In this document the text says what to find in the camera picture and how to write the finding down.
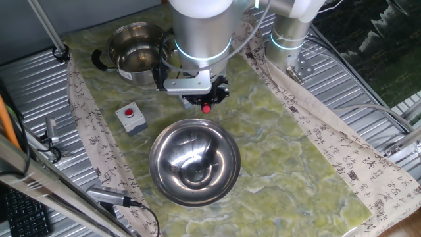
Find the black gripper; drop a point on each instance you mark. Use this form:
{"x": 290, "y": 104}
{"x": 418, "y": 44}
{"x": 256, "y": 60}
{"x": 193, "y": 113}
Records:
{"x": 218, "y": 84}

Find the black ladle with red tip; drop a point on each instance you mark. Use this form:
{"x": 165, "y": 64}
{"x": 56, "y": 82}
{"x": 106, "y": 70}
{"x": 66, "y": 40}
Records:
{"x": 206, "y": 108}

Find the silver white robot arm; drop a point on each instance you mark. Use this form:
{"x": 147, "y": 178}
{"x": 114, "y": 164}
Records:
{"x": 204, "y": 33}

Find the stainless steel bowl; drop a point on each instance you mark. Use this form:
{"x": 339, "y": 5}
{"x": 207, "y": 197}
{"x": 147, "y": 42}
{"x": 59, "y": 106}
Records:
{"x": 171, "y": 158}

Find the green marble pattern mat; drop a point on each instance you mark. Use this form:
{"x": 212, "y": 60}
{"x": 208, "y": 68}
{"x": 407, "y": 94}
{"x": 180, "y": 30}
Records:
{"x": 263, "y": 131}

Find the red push button box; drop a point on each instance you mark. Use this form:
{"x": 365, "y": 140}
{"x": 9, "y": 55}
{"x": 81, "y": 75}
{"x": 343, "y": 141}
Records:
{"x": 136, "y": 120}

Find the beige calligraphy cloth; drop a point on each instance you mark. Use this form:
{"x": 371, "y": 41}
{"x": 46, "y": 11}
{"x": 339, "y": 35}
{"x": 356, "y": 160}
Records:
{"x": 329, "y": 131}
{"x": 98, "y": 148}

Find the black pole clamp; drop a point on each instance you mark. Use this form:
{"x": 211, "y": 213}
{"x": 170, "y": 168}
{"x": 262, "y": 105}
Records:
{"x": 60, "y": 56}

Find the dark landscape print board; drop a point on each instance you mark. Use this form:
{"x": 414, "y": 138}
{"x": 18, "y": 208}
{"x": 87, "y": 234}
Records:
{"x": 361, "y": 49}

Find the grey metal pole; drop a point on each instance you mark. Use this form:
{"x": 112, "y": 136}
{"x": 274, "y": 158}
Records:
{"x": 46, "y": 24}

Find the orange tube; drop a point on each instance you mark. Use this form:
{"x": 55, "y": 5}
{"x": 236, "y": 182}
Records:
{"x": 6, "y": 121}

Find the black keyboard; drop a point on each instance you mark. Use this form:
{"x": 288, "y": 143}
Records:
{"x": 26, "y": 217}

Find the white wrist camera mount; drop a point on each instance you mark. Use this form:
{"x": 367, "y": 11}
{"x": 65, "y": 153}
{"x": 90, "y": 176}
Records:
{"x": 187, "y": 86}

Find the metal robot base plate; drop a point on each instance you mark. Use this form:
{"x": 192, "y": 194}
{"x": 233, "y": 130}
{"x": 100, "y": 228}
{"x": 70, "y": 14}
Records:
{"x": 304, "y": 67}

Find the grey camera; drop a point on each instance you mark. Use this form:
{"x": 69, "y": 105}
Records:
{"x": 105, "y": 195}

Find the aluminium frame beam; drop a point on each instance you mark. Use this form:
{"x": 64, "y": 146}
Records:
{"x": 49, "y": 184}
{"x": 408, "y": 145}

